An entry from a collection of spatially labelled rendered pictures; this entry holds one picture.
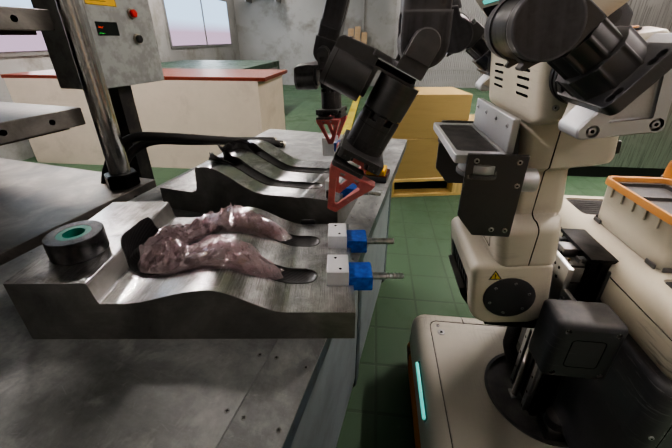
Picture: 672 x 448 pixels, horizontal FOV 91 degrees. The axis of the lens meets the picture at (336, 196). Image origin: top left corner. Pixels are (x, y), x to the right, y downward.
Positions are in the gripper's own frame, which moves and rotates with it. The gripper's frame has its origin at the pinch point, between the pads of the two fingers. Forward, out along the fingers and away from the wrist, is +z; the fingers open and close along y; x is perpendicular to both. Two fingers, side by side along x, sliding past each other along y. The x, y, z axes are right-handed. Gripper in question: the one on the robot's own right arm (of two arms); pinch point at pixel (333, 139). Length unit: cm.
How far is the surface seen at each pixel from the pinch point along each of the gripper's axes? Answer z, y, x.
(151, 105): 5, -169, -238
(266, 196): 8.3, 27.6, -8.7
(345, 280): 13, 50, 17
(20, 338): 17, 70, -30
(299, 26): -129, -832, -350
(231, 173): 3.4, 26.0, -18.6
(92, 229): 3, 60, -22
